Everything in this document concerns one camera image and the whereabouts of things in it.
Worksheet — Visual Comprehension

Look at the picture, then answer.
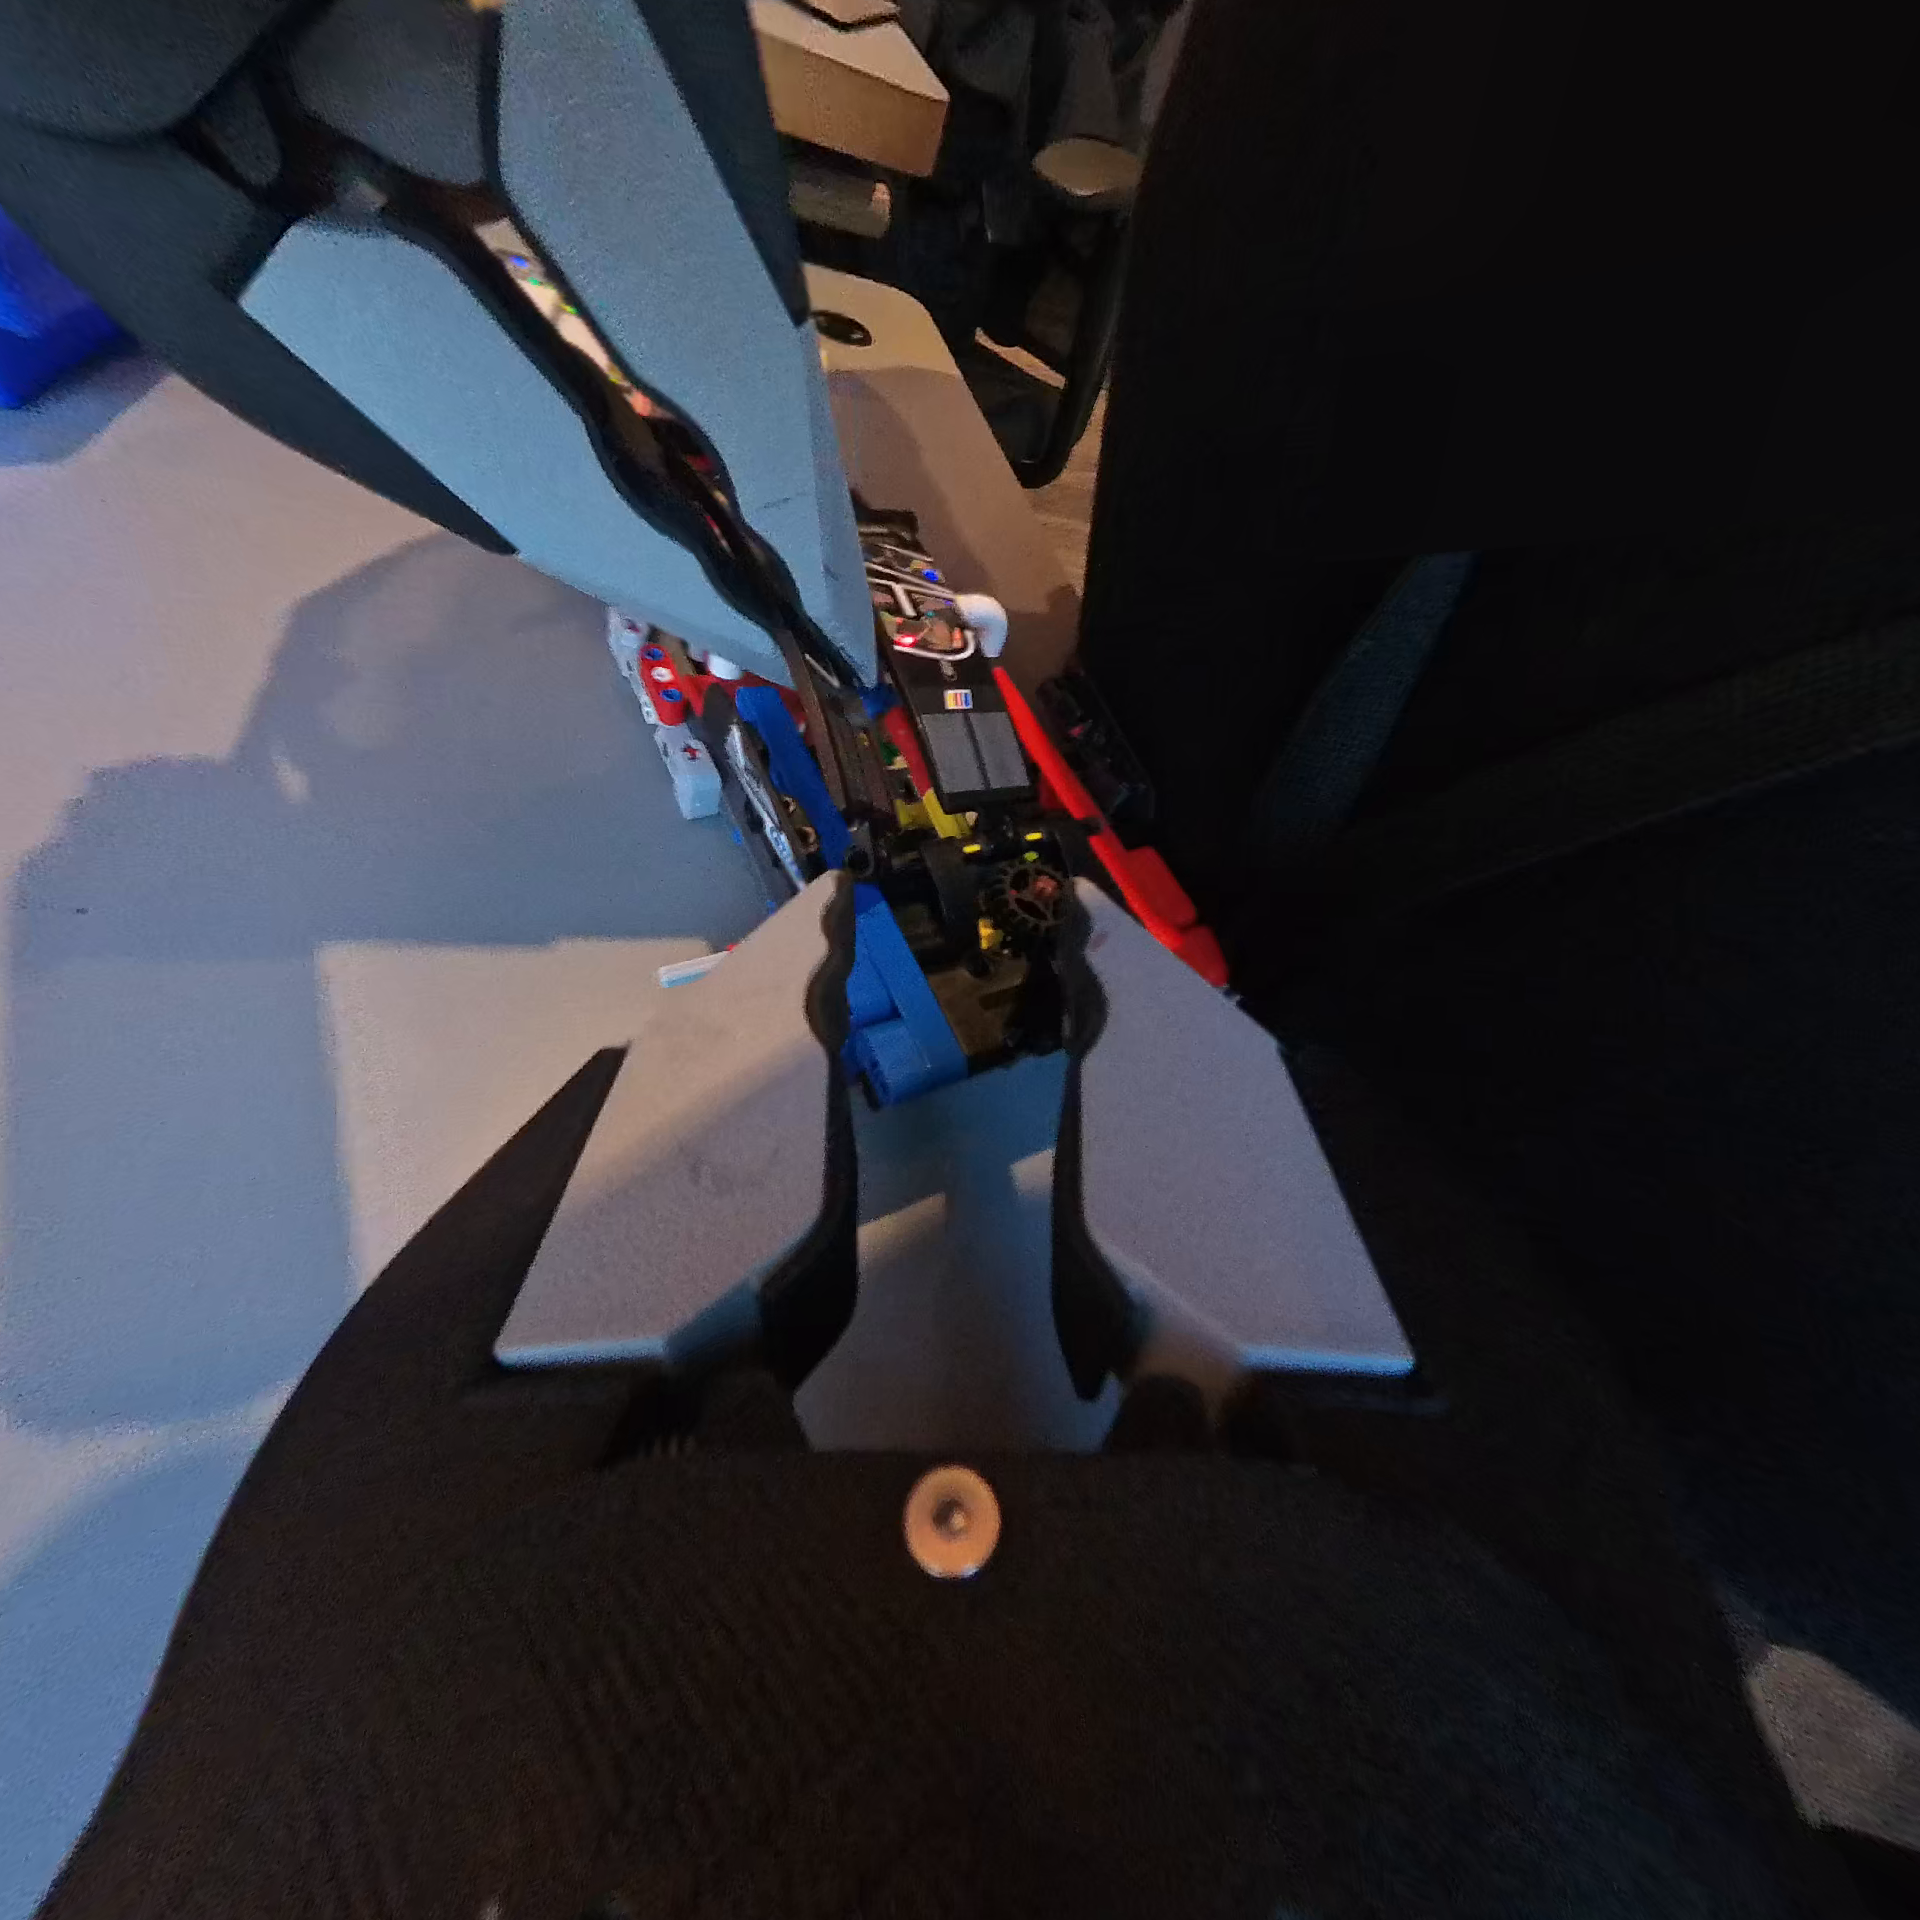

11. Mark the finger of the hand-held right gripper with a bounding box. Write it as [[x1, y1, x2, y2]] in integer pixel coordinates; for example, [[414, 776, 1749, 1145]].
[[236, 211, 819, 648], [498, 0, 885, 680]]

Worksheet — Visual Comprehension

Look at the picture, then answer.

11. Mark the blue plastic bin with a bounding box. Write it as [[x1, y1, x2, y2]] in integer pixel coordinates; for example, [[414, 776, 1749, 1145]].
[[0, 209, 143, 415]]

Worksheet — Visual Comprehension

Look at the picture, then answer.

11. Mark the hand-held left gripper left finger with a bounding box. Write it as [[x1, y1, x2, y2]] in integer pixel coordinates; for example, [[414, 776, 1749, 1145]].
[[498, 872, 855, 1392]]

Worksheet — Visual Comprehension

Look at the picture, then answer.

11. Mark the black starred brick panel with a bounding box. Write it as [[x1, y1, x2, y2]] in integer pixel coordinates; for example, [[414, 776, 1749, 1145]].
[[774, 621, 895, 883]]

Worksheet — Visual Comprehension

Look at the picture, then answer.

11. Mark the toy brick car model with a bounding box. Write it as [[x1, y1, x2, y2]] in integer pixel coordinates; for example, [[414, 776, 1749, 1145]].
[[613, 499, 1239, 1110]]

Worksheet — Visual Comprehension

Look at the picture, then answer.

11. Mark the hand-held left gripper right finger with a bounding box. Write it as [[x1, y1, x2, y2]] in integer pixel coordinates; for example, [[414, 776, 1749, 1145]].
[[1047, 883, 1420, 1412]]

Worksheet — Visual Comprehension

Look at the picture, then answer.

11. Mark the black mesh office chair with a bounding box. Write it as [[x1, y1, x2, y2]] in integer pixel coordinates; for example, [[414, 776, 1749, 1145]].
[[895, 0, 1184, 486]]

